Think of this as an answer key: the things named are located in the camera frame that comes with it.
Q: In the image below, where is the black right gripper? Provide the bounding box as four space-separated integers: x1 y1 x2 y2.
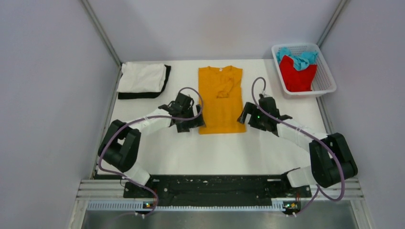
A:
237 102 268 131

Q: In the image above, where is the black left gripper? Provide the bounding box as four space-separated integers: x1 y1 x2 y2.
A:
177 104 206 133

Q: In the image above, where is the yellow t shirt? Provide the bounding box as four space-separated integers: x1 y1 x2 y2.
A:
198 65 246 135

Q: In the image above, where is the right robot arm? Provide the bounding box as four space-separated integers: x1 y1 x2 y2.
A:
237 95 358 197

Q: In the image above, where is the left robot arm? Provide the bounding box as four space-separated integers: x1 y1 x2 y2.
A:
98 93 205 197

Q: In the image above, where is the red t shirt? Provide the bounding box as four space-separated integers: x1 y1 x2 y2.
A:
279 56 317 93

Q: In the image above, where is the folded black t shirt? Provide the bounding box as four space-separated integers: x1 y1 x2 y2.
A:
117 62 171 100

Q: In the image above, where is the folded white t shirt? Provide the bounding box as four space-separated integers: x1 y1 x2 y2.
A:
117 62 167 93

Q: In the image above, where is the teal t shirt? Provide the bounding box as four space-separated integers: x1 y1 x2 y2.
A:
276 47 319 71

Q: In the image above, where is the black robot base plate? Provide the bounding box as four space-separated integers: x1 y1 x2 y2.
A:
123 174 312 207

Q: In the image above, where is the white slotted cable duct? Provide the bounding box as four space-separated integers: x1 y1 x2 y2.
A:
86 200 286 212

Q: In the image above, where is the left aluminium frame post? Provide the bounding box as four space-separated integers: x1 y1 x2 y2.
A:
79 0 122 67

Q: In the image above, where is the aluminium frame post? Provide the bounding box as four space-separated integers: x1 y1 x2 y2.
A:
79 0 122 67
317 0 351 48

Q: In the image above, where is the right aluminium frame post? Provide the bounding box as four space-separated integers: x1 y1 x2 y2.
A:
317 0 351 48

